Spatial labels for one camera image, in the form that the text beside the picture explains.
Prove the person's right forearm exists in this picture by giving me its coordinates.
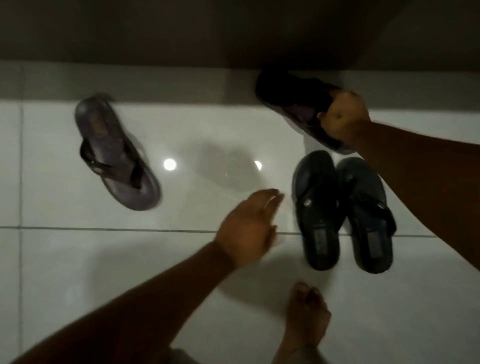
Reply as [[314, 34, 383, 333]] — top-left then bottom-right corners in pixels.
[[350, 119, 480, 271]]

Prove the brown flip-flop sandal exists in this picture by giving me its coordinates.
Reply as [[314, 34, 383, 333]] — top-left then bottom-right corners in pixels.
[[256, 70, 357, 155], [74, 94, 162, 211]]

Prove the black flip-flop sandal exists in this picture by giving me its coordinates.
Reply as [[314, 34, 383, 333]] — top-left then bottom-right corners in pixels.
[[292, 150, 344, 271], [336, 157, 397, 274]]

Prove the person's right hand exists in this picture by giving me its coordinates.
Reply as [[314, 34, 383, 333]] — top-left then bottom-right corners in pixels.
[[317, 89, 372, 148]]

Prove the person's foot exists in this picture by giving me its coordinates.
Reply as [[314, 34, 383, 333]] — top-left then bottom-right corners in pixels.
[[271, 282, 332, 364]]

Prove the person's left hand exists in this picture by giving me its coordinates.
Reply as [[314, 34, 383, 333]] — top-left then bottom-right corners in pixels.
[[214, 188, 285, 269]]

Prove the person's left forearm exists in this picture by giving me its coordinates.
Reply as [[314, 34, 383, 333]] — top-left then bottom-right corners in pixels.
[[9, 240, 241, 364]]

